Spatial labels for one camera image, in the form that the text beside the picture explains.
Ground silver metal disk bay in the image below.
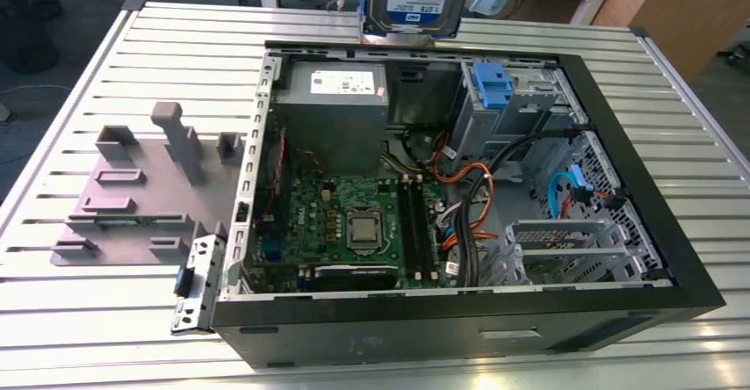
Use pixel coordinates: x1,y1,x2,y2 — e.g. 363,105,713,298
503,219,651,285

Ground CPU socket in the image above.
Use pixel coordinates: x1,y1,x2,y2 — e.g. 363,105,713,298
343,205,386,256

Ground black RAM slot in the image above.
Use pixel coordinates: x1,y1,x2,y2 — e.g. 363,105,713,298
396,174,424,280
411,174,442,279

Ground silver CPU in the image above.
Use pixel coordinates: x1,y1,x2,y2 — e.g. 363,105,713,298
350,218,380,244

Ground grey power supply unit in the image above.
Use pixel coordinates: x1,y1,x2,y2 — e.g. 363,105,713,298
272,60,391,178

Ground green motherboard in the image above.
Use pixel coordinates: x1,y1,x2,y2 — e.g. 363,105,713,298
251,174,464,286

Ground grey metal drive cage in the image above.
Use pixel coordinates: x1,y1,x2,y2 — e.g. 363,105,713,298
450,60,587,158

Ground black graphics card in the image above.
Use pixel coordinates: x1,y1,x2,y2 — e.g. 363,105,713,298
296,264,399,293

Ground blue plastic drive latch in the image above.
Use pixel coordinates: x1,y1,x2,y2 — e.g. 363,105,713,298
472,62,514,110

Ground black open PC case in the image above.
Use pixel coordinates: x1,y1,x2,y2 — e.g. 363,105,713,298
210,40,727,369

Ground grey parts rack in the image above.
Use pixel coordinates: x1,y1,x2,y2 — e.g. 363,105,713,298
49,102,246,268

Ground green RAM stick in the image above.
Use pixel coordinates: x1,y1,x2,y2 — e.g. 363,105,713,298
92,216,160,228

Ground wooden cabinet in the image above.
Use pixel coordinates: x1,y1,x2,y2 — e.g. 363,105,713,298
594,0,750,83

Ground black office chair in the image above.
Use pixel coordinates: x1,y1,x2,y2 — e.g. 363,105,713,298
0,0,64,75

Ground orange yellow wire bundle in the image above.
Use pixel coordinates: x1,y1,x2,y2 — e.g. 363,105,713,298
430,130,499,250

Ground black cable bundle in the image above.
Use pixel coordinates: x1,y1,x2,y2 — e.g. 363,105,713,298
456,130,579,288

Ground blue data wire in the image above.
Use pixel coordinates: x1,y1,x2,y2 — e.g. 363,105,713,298
549,165,591,220

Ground hinged metal slot bracket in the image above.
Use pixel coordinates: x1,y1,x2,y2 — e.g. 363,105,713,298
168,234,228,336

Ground wire with black connector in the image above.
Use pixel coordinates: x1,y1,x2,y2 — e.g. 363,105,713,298
559,187,631,220

